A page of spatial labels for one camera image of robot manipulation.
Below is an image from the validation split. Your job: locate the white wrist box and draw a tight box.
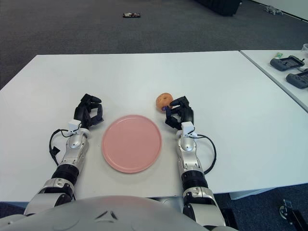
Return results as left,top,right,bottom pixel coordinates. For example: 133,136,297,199
181,122,198,138
68,119,82,135

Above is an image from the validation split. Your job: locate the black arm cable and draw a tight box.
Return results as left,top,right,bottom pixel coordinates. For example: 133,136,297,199
49,128,73,167
192,134,217,174

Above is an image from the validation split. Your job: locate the grey robot torso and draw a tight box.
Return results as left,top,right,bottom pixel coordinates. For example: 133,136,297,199
0,195,210,231

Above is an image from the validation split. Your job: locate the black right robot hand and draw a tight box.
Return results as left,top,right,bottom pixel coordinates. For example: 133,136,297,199
165,95,194,132

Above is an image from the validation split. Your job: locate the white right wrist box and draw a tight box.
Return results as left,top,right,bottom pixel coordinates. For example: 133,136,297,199
181,122,198,138

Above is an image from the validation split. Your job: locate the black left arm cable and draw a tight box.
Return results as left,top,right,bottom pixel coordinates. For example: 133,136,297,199
49,128,73,167

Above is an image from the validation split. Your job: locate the black case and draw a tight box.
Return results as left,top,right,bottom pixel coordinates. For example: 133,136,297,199
192,0,241,17

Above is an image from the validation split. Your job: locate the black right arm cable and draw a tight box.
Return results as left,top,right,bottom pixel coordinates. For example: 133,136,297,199
192,134,217,174

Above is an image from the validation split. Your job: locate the black caster wheel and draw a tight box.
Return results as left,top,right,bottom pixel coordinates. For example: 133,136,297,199
279,199,308,231

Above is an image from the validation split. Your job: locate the dark grey handheld controller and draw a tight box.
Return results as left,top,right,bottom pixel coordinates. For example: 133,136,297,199
269,55,306,72
285,69,308,89

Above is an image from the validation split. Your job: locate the pink round plate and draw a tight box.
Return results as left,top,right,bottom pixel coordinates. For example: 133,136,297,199
101,114,163,174

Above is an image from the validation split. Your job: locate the red yellow apple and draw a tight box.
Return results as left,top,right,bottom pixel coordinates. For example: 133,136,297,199
155,92,174,113

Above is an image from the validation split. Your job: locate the grey toy figure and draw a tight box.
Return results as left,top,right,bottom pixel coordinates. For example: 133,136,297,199
263,5,283,15

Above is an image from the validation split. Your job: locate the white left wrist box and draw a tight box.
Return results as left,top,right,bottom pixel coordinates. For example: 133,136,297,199
68,119,82,135

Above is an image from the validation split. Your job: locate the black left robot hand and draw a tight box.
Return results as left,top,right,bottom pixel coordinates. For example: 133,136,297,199
73,93,105,132

